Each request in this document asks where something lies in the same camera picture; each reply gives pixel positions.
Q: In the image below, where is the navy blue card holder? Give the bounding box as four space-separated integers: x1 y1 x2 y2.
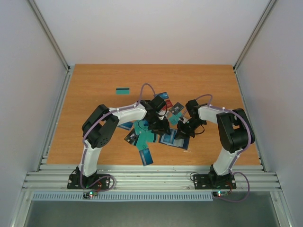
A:
159 128 190 150

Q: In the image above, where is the blue card bottom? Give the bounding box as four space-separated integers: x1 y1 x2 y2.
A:
139 148 153 166

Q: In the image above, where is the blue card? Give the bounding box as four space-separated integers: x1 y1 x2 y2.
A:
139 148 153 166
118 122 133 131
155 92 169 100

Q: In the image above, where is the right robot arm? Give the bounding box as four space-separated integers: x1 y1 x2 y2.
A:
175 100 255 188

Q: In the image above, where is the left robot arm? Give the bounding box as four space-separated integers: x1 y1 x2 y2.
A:
76 95 170 188

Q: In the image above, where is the green card centre left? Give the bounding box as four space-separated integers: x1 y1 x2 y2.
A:
134 120 148 135

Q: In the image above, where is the green card right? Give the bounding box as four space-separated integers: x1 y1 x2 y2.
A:
168 112 182 125

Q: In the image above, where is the green card with stripe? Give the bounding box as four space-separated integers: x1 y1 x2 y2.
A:
135 129 158 150

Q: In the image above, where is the black card right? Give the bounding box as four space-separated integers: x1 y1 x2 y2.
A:
169 102 184 115

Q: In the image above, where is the black card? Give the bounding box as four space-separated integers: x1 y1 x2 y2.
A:
169 102 184 115
124 129 139 146

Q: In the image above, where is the red VIP card right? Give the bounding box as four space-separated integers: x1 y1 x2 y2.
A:
165 99 173 108

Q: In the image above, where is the black card lower left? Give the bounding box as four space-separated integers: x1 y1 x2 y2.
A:
124 129 139 146

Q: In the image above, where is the blue card left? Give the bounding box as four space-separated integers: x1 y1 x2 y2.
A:
118 122 133 131

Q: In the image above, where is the blue card top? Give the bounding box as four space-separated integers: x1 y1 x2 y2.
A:
155 92 169 100

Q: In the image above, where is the lone green card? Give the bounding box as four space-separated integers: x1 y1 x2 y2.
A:
116 87 130 95

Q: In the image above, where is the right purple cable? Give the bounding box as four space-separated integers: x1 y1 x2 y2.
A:
196 94 251 203

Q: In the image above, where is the purple cable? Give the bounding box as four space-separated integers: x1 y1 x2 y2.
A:
196 94 251 203
79 83 157 192

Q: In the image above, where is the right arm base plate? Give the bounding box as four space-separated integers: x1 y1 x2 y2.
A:
192 174 237 190

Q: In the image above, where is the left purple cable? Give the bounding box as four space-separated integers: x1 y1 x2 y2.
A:
79 83 157 192

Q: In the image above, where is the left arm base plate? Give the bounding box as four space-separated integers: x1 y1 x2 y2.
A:
67 174 112 190

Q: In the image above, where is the grey slotted cable duct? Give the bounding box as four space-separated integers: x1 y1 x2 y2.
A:
32 192 213 202

